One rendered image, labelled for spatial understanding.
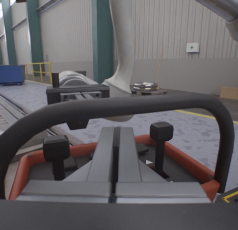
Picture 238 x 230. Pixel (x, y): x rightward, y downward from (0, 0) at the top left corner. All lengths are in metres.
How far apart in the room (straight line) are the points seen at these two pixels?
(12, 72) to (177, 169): 9.62
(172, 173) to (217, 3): 0.77
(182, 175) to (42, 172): 0.16
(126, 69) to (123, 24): 0.13
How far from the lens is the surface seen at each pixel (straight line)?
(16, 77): 9.72
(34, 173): 0.24
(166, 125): 0.19
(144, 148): 0.26
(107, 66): 9.38
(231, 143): 0.18
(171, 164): 0.24
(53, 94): 0.36
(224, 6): 0.91
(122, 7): 0.58
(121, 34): 0.57
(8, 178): 1.19
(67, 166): 0.23
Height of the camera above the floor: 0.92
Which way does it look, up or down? 15 degrees down
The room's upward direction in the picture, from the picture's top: straight up
